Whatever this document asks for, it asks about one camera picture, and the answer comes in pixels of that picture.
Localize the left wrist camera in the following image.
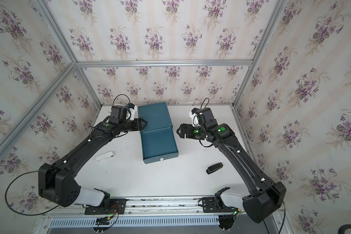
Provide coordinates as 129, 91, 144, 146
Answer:
126, 103, 137, 121

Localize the white stapler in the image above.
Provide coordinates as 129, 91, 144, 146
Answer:
95, 151, 115, 163

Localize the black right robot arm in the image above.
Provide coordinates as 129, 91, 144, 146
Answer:
176, 123, 286, 223

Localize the black stapler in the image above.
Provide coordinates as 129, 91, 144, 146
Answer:
206, 162, 223, 175

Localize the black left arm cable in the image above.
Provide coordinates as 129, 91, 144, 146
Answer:
4, 170, 60, 216

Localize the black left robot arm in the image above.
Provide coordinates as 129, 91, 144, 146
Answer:
38, 118, 147, 207

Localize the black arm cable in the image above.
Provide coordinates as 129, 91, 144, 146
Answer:
4, 170, 60, 216
261, 201, 287, 234

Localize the aluminium mounting rail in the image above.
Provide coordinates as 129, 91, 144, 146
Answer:
41, 189, 249, 218

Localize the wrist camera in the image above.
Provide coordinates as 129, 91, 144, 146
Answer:
189, 108, 200, 126
126, 103, 137, 121

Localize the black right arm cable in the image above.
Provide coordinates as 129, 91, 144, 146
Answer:
261, 201, 287, 234

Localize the teal drawer cabinet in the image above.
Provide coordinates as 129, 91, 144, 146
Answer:
137, 102, 173, 132

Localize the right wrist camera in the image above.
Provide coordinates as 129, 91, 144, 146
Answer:
189, 108, 200, 126

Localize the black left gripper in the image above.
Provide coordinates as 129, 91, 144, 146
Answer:
118, 117, 148, 134

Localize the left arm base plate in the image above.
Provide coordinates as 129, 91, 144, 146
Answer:
84, 199, 127, 215

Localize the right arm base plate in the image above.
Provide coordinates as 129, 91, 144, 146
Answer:
198, 197, 240, 214

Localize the teal top drawer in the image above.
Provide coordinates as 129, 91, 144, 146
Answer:
140, 127, 179, 164

